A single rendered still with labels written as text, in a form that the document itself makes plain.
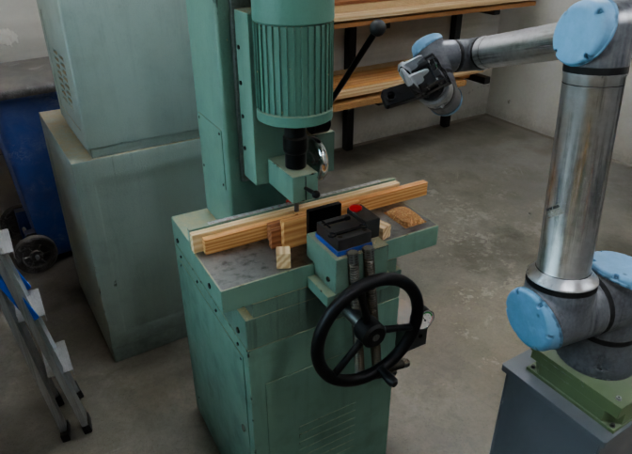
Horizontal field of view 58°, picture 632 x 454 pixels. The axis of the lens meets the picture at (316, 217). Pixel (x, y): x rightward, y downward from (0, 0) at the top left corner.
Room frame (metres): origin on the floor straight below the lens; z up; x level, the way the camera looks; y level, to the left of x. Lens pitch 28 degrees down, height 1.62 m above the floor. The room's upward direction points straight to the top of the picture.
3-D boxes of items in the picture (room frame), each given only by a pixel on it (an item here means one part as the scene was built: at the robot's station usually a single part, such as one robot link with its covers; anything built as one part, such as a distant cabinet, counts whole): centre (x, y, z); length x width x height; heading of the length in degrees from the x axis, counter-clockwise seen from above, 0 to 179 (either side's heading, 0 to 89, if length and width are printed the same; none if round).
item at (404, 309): (1.28, -0.25, 0.58); 0.12 x 0.08 x 0.08; 29
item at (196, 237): (1.30, 0.03, 0.93); 0.60 x 0.02 x 0.05; 119
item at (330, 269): (1.12, -0.07, 0.92); 0.15 x 0.13 x 0.09; 119
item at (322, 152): (1.45, 0.00, 1.02); 0.12 x 0.03 x 0.12; 29
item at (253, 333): (1.38, 0.11, 0.76); 0.57 x 0.45 x 0.09; 29
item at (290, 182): (1.29, 0.06, 1.03); 0.14 x 0.07 x 0.09; 29
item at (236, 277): (1.19, -0.03, 0.87); 0.61 x 0.30 x 0.06; 119
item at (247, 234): (1.31, -0.02, 0.92); 0.66 x 0.02 x 0.04; 119
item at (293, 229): (1.23, -0.01, 0.94); 0.22 x 0.02 x 0.08; 119
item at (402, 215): (1.33, -0.24, 0.91); 0.10 x 0.07 x 0.02; 29
